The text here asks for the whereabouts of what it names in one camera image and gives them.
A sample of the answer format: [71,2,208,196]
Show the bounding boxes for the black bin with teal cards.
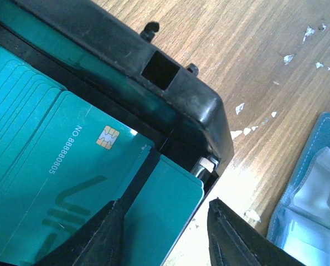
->
[0,0,235,222]

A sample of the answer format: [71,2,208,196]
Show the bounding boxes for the blue leather card holder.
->
[267,112,330,265]

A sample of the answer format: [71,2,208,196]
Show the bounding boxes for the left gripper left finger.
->
[35,200,125,265]

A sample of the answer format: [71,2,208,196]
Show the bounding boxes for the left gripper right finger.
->
[207,198,302,266]

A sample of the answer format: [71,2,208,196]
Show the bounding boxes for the teal card stack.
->
[0,46,204,265]

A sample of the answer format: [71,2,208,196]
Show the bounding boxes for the teal credit card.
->
[0,88,153,265]

